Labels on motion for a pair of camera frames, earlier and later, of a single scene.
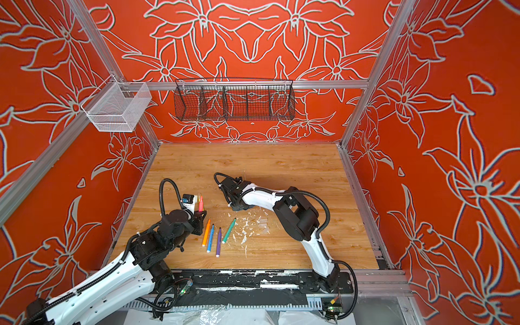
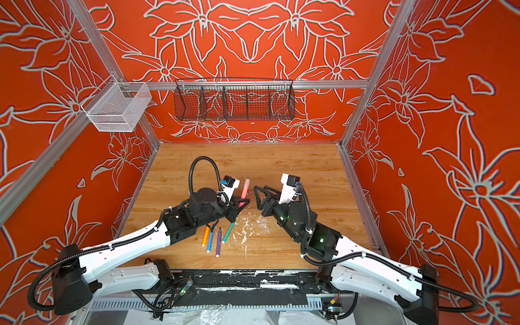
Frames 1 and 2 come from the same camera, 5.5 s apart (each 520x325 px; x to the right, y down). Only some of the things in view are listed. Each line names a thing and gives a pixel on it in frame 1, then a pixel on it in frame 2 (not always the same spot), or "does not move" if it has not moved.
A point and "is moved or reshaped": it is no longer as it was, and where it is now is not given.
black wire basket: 234,99 does not move
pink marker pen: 201,204 is moved or reshaped
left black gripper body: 195,226 to 220,210
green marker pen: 229,231 does not move
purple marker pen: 218,250 does not move
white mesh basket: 118,106 does not move
